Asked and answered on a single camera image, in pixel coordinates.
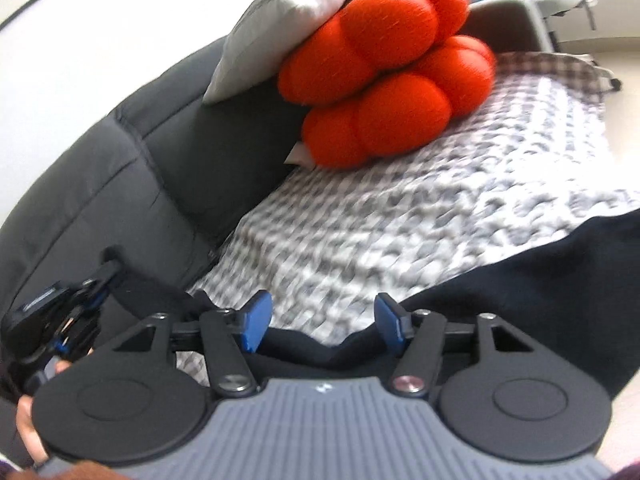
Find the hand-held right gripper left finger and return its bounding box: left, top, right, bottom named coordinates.
left=102, top=291, right=273, bottom=396

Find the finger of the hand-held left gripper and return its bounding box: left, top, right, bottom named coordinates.
left=75, top=247, right=125, bottom=311

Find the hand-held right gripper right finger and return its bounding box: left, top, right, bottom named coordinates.
left=375, top=292, right=537, bottom=396

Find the beige and black sweater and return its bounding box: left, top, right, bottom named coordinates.
left=114, top=210, right=640, bottom=396

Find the person's left hand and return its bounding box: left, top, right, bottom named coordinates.
left=17, top=360, right=71, bottom=464

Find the dark grey sofa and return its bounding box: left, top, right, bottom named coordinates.
left=0, top=0, right=556, bottom=403

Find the grey white quilted blanket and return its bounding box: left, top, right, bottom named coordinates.
left=177, top=50, right=640, bottom=386

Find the orange plush cushion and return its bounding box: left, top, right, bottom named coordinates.
left=277, top=0, right=497, bottom=170

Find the white pillow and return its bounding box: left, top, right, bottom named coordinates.
left=202, top=0, right=412, bottom=106

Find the brown checked cloth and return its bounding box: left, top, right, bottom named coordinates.
left=492, top=51, right=609, bottom=92

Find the white office chair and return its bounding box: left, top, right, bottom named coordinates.
left=460, top=0, right=624, bottom=92

